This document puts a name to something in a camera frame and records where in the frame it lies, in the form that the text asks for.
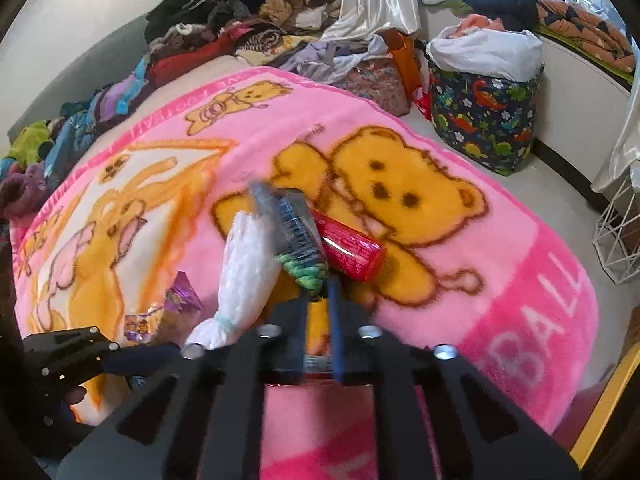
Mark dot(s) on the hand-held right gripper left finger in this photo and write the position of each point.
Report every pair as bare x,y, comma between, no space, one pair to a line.
300,340

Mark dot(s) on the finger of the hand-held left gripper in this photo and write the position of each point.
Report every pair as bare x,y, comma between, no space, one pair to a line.
145,357

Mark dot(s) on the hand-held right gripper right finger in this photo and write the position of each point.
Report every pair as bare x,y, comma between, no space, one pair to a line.
336,340

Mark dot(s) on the purple foil wrapper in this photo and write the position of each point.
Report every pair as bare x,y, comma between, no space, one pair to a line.
180,300

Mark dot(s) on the black green snack packet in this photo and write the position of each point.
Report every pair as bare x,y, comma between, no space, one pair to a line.
295,240

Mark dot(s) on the yellow-rimmed black trash bin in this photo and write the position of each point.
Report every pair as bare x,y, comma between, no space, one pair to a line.
605,410

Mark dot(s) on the pink printed blanket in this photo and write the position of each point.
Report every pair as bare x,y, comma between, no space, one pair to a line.
450,260

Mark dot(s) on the heap of colourful clothes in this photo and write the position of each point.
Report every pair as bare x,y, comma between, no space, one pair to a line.
75,135

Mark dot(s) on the red white plastic bag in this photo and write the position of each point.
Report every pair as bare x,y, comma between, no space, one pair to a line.
422,102

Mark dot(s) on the floral fabric bag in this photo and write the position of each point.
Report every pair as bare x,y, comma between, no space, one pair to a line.
380,87

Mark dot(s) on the dinosaur print laundry basket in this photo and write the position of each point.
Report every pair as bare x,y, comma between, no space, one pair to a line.
485,120

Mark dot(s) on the beige bed sheet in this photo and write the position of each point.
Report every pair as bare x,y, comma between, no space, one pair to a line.
190,90

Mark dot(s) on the grey purple garment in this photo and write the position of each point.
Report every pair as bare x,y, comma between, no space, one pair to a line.
325,60

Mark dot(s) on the orange bag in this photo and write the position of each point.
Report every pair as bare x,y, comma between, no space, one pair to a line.
402,65

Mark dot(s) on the grey headboard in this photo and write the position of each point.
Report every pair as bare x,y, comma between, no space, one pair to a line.
75,70

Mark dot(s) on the large white bag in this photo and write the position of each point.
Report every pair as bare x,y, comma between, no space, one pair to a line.
480,50

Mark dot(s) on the wide cream curtain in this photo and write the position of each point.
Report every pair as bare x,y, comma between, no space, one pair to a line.
627,125

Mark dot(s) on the heap of dark jackets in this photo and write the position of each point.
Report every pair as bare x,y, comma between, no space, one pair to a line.
505,0

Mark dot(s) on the orange patterned quilt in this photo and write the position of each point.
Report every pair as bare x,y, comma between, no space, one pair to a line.
585,30

